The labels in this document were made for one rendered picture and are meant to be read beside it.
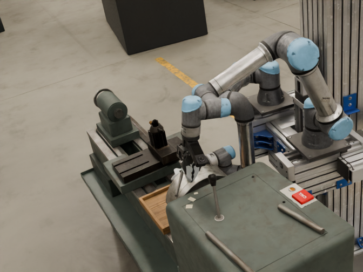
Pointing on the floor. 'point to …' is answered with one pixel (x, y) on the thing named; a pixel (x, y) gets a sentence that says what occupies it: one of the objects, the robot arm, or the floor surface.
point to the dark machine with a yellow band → (154, 22)
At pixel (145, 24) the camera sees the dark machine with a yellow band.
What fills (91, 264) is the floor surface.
